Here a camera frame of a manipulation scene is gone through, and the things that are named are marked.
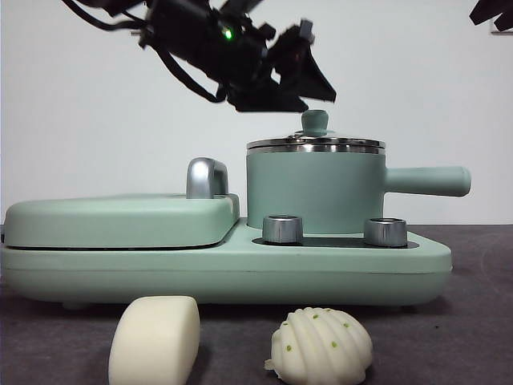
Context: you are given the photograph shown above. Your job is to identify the glass pot lid green knob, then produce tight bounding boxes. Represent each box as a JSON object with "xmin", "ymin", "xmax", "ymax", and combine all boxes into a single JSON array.
[{"xmin": 246, "ymin": 110, "xmax": 386, "ymax": 156}]

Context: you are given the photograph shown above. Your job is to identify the ridged white bun green dots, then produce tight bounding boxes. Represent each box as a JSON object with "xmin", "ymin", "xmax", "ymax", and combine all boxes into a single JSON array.
[{"xmin": 264, "ymin": 306, "xmax": 374, "ymax": 385}]

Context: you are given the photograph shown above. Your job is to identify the plain smooth white bun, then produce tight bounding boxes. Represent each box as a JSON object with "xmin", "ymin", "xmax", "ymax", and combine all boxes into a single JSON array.
[{"xmin": 108, "ymin": 295, "xmax": 201, "ymax": 385}]

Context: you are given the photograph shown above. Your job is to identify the silver control knob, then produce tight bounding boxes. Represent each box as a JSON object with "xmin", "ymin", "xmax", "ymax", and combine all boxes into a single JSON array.
[
  {"xmin": 262, "ymin": 215, "xmax": 305, "ymax": 245},
  {"xmin": 363, "ymin": 217, "xmax": 409, "ymax": 248}
]

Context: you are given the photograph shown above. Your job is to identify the black control panel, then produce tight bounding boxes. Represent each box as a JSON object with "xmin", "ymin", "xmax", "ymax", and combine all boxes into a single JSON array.
[{"xmin": 252, "ymin": 236, "xmax": 420, "ymax": 249}]

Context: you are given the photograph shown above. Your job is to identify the mint green breakfast machine base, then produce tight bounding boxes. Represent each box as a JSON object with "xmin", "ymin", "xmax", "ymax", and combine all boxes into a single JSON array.
[{"xmin": 0, "ymin": 234, "xmax": 454, "ymax": 312}]

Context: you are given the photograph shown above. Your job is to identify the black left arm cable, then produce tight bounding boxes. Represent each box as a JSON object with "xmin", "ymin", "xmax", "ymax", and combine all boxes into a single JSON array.
[{"xmin": 150, "ymin": 42, "xmax": 228, "ymax": 104}]

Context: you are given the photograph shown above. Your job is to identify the silver griddle lid handle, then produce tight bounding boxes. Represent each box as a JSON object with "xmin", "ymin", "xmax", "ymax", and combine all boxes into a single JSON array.
[{"xmin": 186, "ymin": 157, "xmax": 231, "ymax": 201}]

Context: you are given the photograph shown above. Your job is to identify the mint green handled pot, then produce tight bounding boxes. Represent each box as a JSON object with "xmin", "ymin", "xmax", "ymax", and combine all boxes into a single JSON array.
[{"xmin": 245, "ymin": 148, "xmax": 472, "ymax": 236}]

